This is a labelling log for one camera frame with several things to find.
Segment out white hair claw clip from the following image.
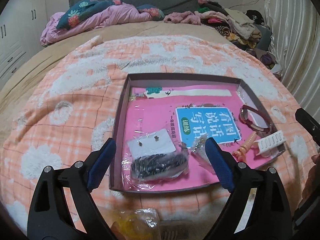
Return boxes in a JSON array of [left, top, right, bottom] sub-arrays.
[[253, 130, 286, 158]]

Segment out orange spiral hair tie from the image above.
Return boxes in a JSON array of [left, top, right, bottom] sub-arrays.
[[231, 132, 258, 159]]

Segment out yellow hair ties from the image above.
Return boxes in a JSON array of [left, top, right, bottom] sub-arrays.
[[109, 207, 162, 240]]

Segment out clear bag with bracelet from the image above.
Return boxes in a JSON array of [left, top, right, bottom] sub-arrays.
[[190, 133, 215, 175]]

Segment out black chain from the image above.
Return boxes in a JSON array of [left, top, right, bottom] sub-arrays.
[[130, 152, 189, 181]]

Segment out earring card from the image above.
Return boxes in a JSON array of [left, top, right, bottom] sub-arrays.
[[127, 129, 176, 159]]

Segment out rhinestone clip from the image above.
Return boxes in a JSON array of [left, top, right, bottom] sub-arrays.
[[159, 220, 194, 240]]

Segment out person right hand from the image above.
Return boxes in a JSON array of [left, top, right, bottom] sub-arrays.
[[302, 154, 319, 201]]

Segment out white striped curtain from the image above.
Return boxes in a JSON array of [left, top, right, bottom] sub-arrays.
[[265, 0, 319, 120]]

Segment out pile of clothes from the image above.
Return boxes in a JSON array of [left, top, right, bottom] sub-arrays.
[[164, 0, 282, 79]]

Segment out orange plaid cloud blanket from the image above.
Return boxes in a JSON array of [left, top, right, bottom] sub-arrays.
[[1, 35, 316, 232]]

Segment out tan bed sheet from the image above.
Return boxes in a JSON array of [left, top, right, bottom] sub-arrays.
[[1, 21, 230, 144]]

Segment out pink book in box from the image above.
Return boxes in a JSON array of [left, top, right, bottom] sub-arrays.
[[118, 85, 278, 192]]

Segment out dark shallow cardboard box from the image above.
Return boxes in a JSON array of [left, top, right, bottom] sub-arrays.
[[109, 73, 285, 193]]

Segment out white wardrobe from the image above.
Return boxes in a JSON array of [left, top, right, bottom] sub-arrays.
[[1, 0, 47, 87]]

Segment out navy floral pillow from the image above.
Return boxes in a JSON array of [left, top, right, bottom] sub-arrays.
[[56, 0, 123, 30]]

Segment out pink quilt on bed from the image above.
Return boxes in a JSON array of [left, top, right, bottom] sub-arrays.
[[40, 3, 164, 46]]

